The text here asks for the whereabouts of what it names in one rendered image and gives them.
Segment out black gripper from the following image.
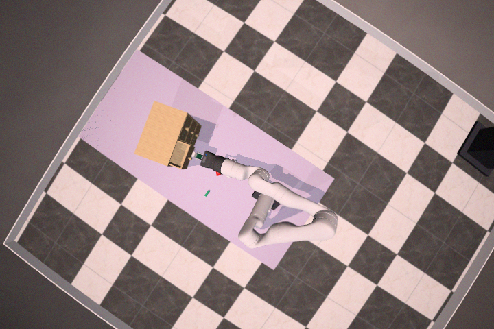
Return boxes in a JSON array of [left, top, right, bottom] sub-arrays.
[[195, 151, 237, 178]]

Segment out small wooden chest of drawers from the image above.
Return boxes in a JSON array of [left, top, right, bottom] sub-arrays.
[[134, 101, 202, 167]]

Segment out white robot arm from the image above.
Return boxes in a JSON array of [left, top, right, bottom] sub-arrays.
[[231, 162, 338, 249]]

